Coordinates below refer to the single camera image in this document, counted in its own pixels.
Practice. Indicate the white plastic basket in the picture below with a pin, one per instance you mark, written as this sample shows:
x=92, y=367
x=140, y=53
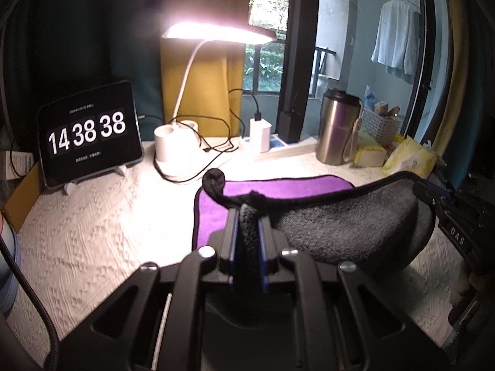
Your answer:
x=381, y=129

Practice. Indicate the white desk lamp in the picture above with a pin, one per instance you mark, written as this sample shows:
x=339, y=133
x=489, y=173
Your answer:
x=181, y=152

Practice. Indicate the white power adapter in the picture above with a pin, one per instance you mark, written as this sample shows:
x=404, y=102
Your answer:
x=259, y=134

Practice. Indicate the white power strip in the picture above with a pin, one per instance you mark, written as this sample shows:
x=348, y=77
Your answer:
x=279, y=148

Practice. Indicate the grey and purple towel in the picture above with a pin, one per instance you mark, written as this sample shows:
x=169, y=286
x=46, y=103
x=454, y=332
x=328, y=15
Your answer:
x=381, y=226

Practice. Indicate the brown cardboard box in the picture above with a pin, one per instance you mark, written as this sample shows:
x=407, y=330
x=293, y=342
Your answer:
x=24, y=197

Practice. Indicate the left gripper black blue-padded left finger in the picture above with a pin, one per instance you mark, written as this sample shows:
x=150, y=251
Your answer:
x=224, y=241

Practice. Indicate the black monitor stand post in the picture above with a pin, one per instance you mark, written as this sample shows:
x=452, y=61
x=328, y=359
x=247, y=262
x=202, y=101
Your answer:
x=299, y=51

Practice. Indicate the white textured tablecloth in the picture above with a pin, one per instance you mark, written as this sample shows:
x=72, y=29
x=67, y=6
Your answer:
x=76, y=249

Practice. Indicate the yellow curtain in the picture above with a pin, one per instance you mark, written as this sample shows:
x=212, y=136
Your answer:
x=209, y=97

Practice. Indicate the white tablet stand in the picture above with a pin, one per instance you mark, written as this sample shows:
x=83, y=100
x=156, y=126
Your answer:
x=70, y=187

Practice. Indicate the hanging white shirt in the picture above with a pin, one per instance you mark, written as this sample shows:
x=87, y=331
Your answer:
x=397, y=40

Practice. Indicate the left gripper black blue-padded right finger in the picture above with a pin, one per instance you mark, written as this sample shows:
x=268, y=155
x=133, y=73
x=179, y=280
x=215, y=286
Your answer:
x=271, y=270

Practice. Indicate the black tablet showing clock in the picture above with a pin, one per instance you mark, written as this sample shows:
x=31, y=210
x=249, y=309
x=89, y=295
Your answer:
x=88, y=133

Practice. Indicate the yellow tissue pack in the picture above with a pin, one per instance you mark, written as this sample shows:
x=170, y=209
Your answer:
x=412, y=157

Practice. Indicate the white and blue cup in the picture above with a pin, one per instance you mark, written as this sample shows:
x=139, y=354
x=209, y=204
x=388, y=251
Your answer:
x=9, y=284

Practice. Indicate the pale yellow box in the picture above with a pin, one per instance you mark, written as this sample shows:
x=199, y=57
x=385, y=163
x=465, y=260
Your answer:
x=369, y=153

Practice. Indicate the stainless steel tumbler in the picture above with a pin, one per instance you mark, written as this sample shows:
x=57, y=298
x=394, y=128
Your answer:
x=340, y=122

